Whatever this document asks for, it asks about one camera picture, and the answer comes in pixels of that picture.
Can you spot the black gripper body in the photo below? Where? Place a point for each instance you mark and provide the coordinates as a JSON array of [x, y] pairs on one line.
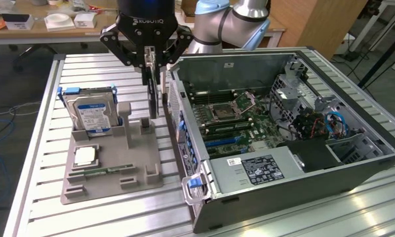
[[148, 14]]

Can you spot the green expansion card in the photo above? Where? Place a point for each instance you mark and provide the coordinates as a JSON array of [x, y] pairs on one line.
[[152, 98]]

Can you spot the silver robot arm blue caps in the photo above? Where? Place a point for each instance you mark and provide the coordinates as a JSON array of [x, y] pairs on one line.
[[216, 24]]

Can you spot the white paper stack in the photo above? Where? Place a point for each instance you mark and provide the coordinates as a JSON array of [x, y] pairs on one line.
[[185, 19]]

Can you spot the small white paper label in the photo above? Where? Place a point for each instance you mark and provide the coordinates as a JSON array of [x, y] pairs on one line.
[[93, 33]]

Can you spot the brown cardboard box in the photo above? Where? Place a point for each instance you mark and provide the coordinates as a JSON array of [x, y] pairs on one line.
[[188, 7]]

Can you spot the plain white box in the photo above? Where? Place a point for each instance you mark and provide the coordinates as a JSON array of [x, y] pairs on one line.
[[85, 21]]

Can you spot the white box with round bowl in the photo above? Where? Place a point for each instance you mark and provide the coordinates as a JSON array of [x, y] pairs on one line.
[[58, 23]]

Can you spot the wooden desk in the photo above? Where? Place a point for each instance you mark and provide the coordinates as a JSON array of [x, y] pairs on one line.
[[52, 35]]

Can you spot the black office chair base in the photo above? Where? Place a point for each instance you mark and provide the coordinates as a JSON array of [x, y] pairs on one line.
[[25, 53]]

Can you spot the white box with black top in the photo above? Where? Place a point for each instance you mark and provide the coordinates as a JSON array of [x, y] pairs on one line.
[[18, 24]]

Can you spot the hard disk in blue carrier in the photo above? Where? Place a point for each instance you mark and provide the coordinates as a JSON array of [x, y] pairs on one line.
[[92, 116]]

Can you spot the CPU socket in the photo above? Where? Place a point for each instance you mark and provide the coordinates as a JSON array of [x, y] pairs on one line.
[[221, 111]]

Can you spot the metal socket cover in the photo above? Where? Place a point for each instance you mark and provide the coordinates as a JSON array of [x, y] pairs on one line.
[[246, 101]]

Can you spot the installed RAM stick white label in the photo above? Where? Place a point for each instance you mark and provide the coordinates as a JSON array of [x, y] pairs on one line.
[[226, 128]]

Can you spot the wooden cabinet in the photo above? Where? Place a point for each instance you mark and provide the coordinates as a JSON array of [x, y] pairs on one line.
[[321, 24]]

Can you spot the green motherboard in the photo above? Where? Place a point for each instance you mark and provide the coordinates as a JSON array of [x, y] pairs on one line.
[[260, 128]]

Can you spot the blue expansion slot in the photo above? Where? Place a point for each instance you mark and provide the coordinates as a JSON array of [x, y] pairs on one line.
[[220, 142]]

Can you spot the grey parts rack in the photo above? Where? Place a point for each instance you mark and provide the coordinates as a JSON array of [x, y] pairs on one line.
[[117, 153]]

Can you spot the silver CPU chip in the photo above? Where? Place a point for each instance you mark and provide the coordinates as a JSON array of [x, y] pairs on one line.
[[84, 156]]

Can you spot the white box with red dot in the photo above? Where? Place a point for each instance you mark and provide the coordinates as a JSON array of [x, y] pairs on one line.
[[343, 45]]

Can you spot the green RAM stick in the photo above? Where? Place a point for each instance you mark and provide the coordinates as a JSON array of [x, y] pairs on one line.
[[98, 170]]

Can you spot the grey power supply with label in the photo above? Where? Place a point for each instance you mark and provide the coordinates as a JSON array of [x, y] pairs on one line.
[[236, 177]]

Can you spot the black plastic air shroud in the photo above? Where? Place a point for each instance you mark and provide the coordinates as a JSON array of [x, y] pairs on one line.
[[312, 154]]

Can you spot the black metal stand pole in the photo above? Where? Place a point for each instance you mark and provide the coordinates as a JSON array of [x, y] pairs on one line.
[[381, 59]]

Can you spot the open black PC case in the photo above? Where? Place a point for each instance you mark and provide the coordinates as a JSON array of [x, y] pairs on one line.
[[283, 197]]

